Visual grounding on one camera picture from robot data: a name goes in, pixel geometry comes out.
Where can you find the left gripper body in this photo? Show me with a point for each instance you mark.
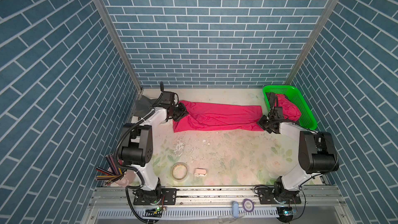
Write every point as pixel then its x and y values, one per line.
pixel 178 111

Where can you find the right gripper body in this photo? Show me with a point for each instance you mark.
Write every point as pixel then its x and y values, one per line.
pixel 265 123

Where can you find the magenta t shirt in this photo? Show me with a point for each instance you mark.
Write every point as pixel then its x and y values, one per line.
pixel 219 117
pixel 290 111

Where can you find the green plastic basket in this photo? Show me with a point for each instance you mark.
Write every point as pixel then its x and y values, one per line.
pixel 307 119

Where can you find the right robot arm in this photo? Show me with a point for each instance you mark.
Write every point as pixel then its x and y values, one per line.
pixel 316 153

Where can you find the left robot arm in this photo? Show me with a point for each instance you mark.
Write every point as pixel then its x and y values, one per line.
pixel 135 146

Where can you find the folded grey t shirt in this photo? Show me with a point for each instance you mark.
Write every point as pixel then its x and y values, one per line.
pixel 143 106

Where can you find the tape roll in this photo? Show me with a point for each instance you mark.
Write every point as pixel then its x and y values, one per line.
pixel 179 171

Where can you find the pink eraser block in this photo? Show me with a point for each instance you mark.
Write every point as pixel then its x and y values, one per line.
pixel 200 172

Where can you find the cup of coloured pencils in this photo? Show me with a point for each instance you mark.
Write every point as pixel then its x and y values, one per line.
pixel 113 176

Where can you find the blue white small bottle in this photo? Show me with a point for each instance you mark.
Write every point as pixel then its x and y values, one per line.
pixel 235 210

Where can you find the right circuit board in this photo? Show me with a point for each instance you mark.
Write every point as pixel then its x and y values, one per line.
pixel 285 214

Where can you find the circuit board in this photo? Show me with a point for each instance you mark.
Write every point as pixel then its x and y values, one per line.
pixel 153 212
pixel 285 214

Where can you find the left circuit board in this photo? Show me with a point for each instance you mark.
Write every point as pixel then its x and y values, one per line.
pixel 153 212

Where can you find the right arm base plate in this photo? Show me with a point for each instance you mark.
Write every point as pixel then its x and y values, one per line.
pixel 268 195

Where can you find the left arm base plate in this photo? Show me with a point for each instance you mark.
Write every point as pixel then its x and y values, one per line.
pixel 161 197

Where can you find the aluminium rail frame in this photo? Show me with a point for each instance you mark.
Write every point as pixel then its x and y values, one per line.
pixel 320 205

